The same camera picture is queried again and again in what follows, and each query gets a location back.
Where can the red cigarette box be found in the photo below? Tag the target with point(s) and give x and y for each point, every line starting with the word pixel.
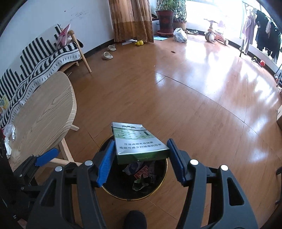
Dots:
pixel 143 173

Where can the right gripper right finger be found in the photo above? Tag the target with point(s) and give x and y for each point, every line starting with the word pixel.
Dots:
pixel 178 161

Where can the potted plant dark pot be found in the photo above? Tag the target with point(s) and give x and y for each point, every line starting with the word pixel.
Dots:
pixel 171 15

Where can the beige slipper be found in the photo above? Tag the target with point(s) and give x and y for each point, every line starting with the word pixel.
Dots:
pixel 107 56
pixel 111 48

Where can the blue white wrapper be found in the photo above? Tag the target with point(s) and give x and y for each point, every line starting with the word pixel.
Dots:
pixel 133 168

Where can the green cigarette box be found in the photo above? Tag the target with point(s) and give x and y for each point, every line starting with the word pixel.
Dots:
pixel 134 143

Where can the black white striped sofa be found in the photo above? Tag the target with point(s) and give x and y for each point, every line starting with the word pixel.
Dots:
pixel 33 66

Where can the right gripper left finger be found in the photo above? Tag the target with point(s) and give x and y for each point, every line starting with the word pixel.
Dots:
pixel 105 161

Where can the pink child tricycle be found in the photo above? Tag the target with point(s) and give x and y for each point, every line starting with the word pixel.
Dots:
pixel 212 35

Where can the hanging clothes rack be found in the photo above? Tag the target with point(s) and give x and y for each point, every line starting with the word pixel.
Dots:
pixel 259 30

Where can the black gold trash bin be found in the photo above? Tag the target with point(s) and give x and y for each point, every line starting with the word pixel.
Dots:
pixel 135 181

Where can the white plastic bag on floor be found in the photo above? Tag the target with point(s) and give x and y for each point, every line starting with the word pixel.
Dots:
pixel 179 35

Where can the colourful picture book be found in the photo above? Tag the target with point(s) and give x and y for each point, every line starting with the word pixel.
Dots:
pixel 4 104

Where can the pink cartoon cushion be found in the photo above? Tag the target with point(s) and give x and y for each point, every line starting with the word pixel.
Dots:
pixel 64 38

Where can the yellow toy on floor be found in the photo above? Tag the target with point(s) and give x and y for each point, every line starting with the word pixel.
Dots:
pixel 139 43

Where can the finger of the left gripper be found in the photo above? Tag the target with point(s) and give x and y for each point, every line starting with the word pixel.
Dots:
pixel 46 157

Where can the clear plastic bag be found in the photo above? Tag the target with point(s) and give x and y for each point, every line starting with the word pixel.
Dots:
pixel 9 131

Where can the red ball on floor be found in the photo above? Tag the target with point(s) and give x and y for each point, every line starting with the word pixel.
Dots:
pixel 262 63

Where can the brown patterned curtain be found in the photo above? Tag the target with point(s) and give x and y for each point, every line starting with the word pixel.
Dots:
pixel 131 20

